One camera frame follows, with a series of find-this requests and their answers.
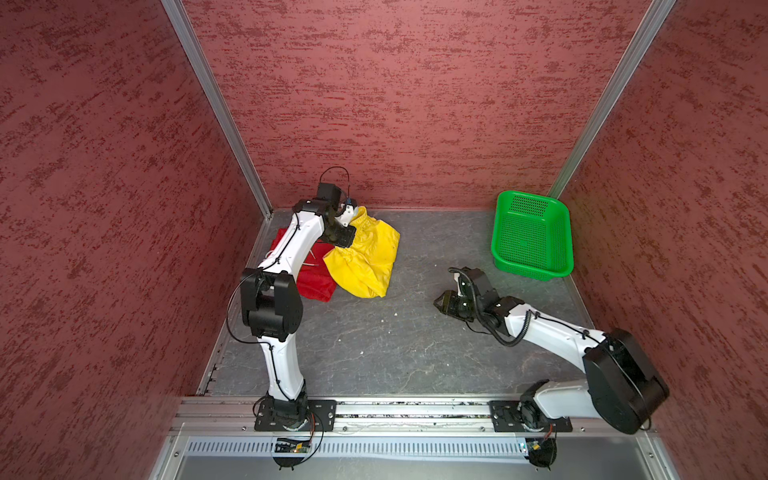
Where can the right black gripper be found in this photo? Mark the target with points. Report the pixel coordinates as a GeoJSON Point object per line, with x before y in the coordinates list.
{"type": "Point", "coordinates": [448, 304]}

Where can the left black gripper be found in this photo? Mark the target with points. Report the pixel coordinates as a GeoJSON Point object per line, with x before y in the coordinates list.
{"type": "Point", "coordinates": [345, 240]}

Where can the yellow shorts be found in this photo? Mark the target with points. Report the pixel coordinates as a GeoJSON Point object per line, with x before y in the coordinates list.
{"type": "Point", "coordinates": [365, 268]}

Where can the red shorts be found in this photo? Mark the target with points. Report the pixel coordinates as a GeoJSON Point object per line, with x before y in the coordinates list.
{"type": "Point", "coordinates": [315, 279]}

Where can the green plastic basket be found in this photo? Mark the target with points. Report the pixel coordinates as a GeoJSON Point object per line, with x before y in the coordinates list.
{"type": "Point", "coordinates": [532, 236]}

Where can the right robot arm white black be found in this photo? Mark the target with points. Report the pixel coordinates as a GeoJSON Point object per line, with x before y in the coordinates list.
{"type": "Point", "coordinates": [620, 384]}

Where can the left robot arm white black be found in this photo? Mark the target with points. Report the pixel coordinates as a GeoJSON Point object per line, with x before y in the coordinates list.
{"type": "Point", "coordinates": [271, 304]}

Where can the right small circuit board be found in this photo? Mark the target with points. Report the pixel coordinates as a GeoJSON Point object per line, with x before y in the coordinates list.
{"type": "Point", "coordinates": [542, 453]}

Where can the small circuit board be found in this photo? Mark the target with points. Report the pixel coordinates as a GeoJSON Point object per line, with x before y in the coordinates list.
{"type": "Point", "coordinates": [293, 446]}
{"type": "Point", "coordinates": [542, 453]}

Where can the left small circuit board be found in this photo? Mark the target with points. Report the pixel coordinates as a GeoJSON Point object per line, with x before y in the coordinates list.
{"type": "Point", "coordinates": [293, 446]}

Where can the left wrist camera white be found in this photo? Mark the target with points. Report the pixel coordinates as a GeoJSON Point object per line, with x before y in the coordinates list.
{"type": "Point", "coordinates": [349, 210]}

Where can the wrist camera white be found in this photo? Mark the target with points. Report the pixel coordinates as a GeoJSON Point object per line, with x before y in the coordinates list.
{"type": "Point", "coordinates": [463, 285]}
{"type": "Point", "coordinates": [349, 210]}

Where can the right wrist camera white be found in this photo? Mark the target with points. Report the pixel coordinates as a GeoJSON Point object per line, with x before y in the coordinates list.
{"type": "Point", "coordinates": [463, 285]}

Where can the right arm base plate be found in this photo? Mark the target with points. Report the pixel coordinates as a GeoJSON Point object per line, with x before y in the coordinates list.
{"type": "Point", "coordinates": [524, 417]}

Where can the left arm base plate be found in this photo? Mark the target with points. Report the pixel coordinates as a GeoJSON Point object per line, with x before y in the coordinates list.
{"type": "Point", "coordinates": [321, 415]}

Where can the slotted cable duct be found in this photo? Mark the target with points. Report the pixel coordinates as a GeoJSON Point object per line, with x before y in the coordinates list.
{"type": "Point", "coordinates": [481, 449]}

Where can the aluminium mounting rail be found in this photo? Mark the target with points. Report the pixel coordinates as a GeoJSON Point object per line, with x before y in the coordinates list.
{"type": "Point", "coordinates": [359, 416]}

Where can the left aluminium corner post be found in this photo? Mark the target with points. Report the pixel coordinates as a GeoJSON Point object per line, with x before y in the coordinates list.
{"type": "Point", "coordinates": [194, 52]}

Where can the aluminium corner post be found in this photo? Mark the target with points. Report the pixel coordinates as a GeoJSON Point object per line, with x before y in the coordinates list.
{"type": "Point", "coordinates": [194, 52]}
{"type": "Point", "coordinates": [639, 44]}

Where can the right aluminium corner post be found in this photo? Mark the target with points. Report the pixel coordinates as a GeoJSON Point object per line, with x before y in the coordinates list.
{"type": "Point", "coordinates": [639, 44]}

